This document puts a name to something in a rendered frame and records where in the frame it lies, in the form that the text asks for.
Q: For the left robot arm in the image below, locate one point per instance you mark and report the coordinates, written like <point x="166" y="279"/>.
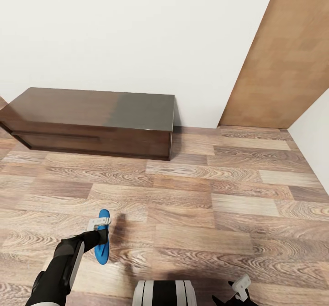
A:
<point x="51" y="286"/>

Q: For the sandal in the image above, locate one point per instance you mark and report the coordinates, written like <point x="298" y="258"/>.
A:
<point x="102" y="251"/>

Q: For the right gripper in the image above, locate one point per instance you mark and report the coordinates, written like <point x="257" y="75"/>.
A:
<point x="234" y="301"/>

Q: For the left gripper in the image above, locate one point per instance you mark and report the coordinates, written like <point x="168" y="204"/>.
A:
<point x="98" y="237"/>

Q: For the bench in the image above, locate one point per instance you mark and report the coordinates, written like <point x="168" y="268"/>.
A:
<point x="115" y="124"/>

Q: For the sliding door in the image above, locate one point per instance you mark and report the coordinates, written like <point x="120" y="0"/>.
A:
<point x="286" y="69"/>

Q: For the robot trunk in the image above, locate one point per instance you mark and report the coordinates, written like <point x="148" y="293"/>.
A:
<point x="164" y="293"/>

